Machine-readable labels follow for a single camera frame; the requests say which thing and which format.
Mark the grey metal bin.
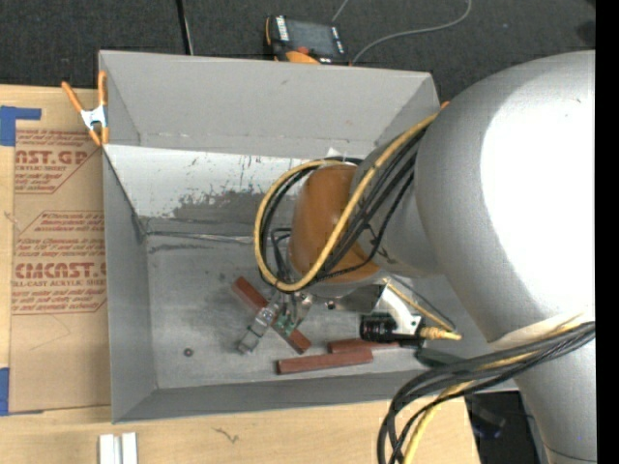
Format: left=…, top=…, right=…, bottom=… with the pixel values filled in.
left=98, top=49, right=521, bottom=425

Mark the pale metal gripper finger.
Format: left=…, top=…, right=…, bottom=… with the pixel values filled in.
left=235, top=304, right=280, bottom=356

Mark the red-brown flat block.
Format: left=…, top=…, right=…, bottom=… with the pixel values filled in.
left=326, top=336, right=403, bottom=355
left=276, top=346, right=375, bottom=376
left=230, top=275, right=313, bottom=356

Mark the brown cardboard board, red print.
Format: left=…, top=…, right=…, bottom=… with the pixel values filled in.
left=0, top=83, right=113, bottom=418

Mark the black cylinder on white bracket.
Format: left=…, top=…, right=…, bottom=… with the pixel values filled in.
left=359, top=283, right=463, bottom=350

